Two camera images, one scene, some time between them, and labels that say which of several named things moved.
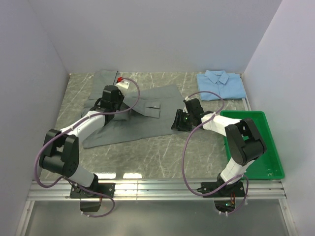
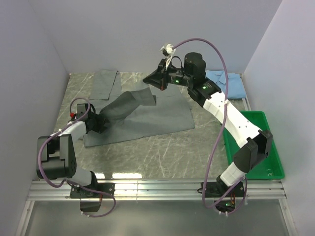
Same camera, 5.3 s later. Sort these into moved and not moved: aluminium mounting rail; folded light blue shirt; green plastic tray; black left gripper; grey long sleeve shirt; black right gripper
Moved: black right gripper; black left gripper
Not moved: folded light blue shirt; grey long sleeve shirt; aluminium mounting rail; green plastic tray
